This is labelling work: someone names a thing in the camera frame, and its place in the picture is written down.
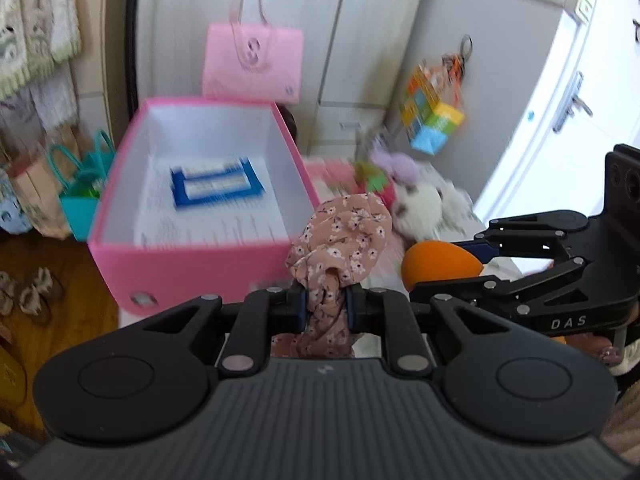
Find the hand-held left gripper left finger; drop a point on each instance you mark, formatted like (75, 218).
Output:
(302, 310)

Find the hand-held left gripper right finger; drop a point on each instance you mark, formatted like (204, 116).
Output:
(348, 310)

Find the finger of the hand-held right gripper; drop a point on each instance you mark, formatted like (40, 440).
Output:
(480, 290)
(540, 232)

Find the orange makeup sponge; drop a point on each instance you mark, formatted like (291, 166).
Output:
(435, 262)

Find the pink floral scrunchie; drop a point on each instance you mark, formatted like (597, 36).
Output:
(345, 230)

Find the black and white plush toy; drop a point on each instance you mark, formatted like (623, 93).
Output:
(422, 205)

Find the pink storage box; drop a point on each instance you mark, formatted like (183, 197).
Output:
(200, 270)

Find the red strawberry plush toy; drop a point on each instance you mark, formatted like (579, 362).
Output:
(376, 182)

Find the white door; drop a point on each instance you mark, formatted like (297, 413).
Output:
(560, 170)

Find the white paper with blue label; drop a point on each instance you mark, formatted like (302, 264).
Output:
(210, 220)

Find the purple plush toy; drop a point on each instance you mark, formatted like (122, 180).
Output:
(395, 165)

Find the colourful hanging cube toy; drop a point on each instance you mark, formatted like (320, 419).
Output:
(430, 110)

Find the pink tote bag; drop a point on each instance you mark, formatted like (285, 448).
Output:
(260, 70)

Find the teal handbag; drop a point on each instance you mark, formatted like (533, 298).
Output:
(80, 205)

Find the white wardrobe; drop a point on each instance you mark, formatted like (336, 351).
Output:
(350, 35)

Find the brown paper bag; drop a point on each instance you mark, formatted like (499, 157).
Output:
(40, 195)

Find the white lace cloth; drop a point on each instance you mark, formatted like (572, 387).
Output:
(55, 100)

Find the hanging printed towels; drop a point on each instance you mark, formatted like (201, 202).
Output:
(35, 20)

